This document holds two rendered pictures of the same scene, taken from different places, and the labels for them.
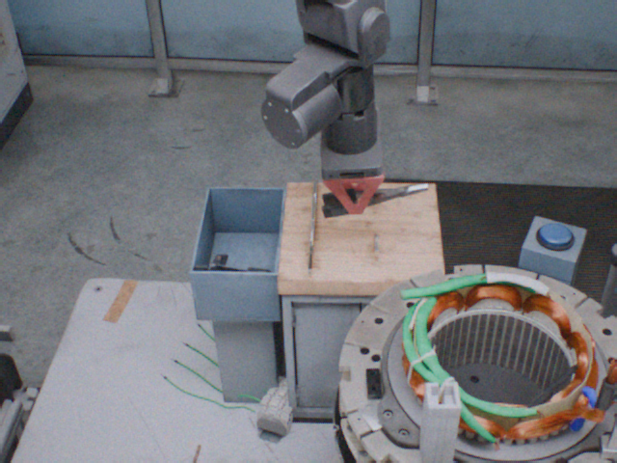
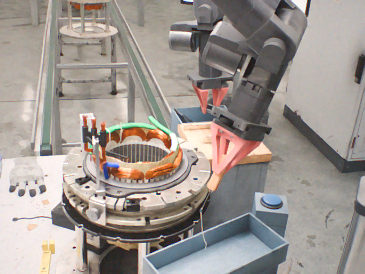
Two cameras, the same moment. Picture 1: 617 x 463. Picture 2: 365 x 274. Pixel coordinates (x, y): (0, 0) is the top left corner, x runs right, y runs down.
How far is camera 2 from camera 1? 108 cm
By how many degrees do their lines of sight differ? 57
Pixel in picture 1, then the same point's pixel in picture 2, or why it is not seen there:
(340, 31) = (195, 8)
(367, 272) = (195, 141)
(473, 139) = not seen: outside the picture
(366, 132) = (204, 67)
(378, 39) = (202, 17)
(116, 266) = (329, 232)
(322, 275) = (186, 132)
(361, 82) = (203, 40)
